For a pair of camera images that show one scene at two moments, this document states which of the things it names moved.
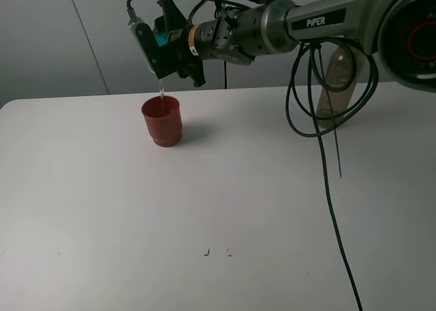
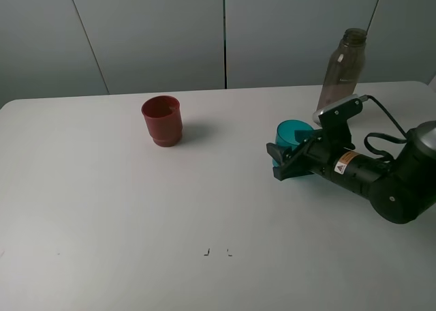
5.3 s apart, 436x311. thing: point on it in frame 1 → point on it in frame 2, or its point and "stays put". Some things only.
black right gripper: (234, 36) → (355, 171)
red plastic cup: (163, 116) stays put
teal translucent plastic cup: (160, 31) → (285, 134)
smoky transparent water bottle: (345, 68) stays put
